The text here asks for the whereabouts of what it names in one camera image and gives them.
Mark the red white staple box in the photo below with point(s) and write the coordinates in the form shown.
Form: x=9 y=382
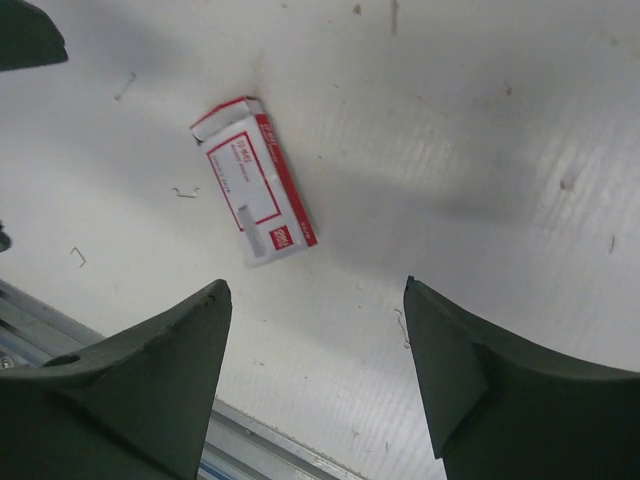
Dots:
x=240 y=144

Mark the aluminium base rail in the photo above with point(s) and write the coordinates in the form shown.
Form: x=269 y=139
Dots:
x=236 y=445

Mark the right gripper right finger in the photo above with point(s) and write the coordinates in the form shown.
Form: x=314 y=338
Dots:
x=499 y=406

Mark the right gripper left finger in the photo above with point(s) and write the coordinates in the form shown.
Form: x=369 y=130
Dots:
x=135 y=405

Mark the loose bent staple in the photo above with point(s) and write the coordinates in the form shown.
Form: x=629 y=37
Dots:
x=82 y=259
x=192 y=194
x=125 y=87

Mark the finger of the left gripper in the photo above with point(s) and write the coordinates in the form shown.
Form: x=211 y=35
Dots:
x=29 y=38

